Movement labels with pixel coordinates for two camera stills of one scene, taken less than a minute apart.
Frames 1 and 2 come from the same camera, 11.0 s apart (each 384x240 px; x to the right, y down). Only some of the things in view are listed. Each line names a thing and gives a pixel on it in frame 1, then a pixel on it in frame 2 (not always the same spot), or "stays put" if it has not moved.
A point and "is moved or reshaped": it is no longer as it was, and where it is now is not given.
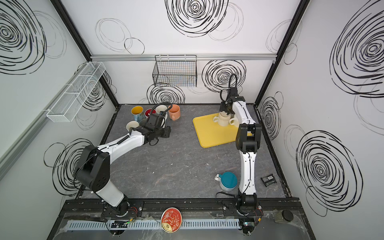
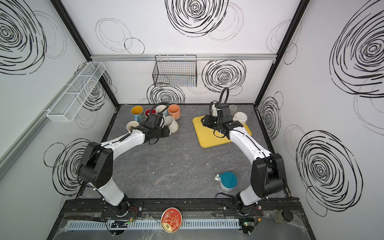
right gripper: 226,107 to 208,121
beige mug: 133,124 stays put
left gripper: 165,132 stays put
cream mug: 223,119 is moved or reshaped
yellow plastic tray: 210,134 stays put
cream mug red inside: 148,112 stays put
